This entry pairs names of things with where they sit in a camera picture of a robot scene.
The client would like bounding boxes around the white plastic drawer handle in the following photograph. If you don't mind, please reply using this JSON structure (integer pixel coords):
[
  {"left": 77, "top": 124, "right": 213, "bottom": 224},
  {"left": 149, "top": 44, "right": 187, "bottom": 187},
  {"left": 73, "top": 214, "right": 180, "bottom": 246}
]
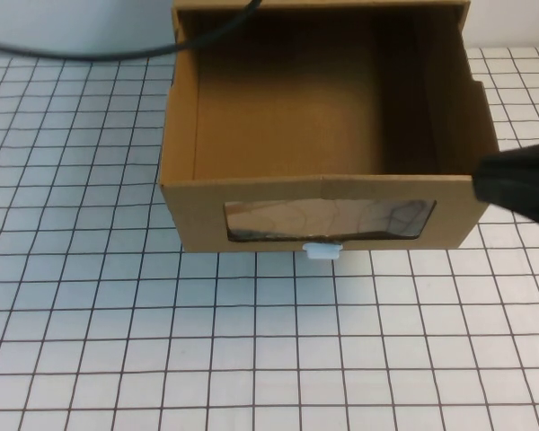
[{"left": 302, "top": 242, "right": 344, "bottom": 261}]

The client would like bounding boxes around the brown cardboard drawer with window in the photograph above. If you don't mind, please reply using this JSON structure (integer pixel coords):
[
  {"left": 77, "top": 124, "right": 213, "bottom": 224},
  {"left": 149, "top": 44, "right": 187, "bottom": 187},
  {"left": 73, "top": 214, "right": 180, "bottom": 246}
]
[{"left": 158, "top": 8, "right": 499, "bottom": 255}]

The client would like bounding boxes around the white grid tablecloth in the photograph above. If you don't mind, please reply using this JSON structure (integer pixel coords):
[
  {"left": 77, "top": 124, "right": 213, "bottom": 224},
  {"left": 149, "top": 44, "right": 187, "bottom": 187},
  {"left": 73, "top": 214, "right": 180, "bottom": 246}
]
[{"left": 0, "top": 47, "right": 539, "bottom": 431}]

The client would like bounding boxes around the black cable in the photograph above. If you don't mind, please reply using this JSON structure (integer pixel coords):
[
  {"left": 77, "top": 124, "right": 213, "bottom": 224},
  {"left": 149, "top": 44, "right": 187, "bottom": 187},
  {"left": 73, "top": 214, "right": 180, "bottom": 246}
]
[{"left": 0, "top": 0, "right": 262, "bottom": 61}]

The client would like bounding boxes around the brown cardboard box shell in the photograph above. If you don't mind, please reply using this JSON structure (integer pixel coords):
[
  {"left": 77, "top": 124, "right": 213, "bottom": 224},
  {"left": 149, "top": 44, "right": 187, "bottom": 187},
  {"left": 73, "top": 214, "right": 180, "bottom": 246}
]
[{"left": 171, "top": 0, "right": 472, "bottom": 86}]

